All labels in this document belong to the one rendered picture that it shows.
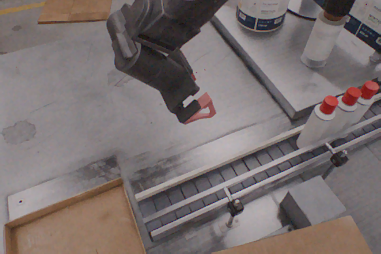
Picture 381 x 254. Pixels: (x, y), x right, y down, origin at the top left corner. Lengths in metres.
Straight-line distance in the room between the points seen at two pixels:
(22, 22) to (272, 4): 2.45
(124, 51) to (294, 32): 0.93
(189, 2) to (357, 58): 0.96
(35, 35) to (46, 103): 1.86
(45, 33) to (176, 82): 2.50
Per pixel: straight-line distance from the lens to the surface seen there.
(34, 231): 0.90
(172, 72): 0.47
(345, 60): 1.23
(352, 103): 0.82
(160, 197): 0.79
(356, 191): 0.97
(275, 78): 1.06
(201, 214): 0.78
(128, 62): 0.44
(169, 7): 0.38
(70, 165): 0.95
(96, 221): 0.85
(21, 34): 3.02
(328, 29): 1.04
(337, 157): 0.82
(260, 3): 1.17
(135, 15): 0.41
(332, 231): 0.56
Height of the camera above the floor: 1.62
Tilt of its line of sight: 52 degrees down
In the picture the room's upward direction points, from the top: straight up
